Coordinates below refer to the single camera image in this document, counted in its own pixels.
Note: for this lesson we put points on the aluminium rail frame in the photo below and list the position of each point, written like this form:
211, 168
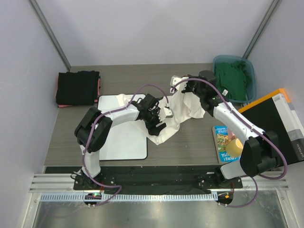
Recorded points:
60, 187

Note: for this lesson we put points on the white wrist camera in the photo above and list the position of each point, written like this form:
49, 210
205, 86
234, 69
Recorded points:
164, 113
176, 82

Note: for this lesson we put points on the green t shirt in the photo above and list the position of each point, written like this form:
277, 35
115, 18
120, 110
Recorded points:
234, 78

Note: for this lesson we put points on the colourful picture book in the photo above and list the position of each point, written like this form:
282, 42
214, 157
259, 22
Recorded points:
221, 140

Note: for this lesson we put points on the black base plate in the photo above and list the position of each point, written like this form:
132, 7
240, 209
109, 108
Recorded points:
150, 180

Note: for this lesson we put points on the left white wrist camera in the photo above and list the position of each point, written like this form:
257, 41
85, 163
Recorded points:
164, 113

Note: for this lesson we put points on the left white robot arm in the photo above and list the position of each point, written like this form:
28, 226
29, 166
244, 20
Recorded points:
94, 128

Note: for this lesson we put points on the teal plastic basket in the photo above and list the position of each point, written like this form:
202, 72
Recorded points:
251, 89

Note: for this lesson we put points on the white t shirt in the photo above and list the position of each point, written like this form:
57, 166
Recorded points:
184, 106

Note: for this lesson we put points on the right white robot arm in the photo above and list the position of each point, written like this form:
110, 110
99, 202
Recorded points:
260, 151

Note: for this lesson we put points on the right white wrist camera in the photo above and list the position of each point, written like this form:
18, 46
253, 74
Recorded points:
176, 82

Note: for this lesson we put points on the black orange box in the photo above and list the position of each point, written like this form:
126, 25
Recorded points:
275, 112

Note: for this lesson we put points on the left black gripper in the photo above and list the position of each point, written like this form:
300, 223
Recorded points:
152, 129

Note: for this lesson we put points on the pink sticky pad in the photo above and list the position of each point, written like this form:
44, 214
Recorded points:
231, 135

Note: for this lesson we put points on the white folding board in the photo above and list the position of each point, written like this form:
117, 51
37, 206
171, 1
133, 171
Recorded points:
125, 141

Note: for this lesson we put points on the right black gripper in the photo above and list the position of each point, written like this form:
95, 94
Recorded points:
186, 89

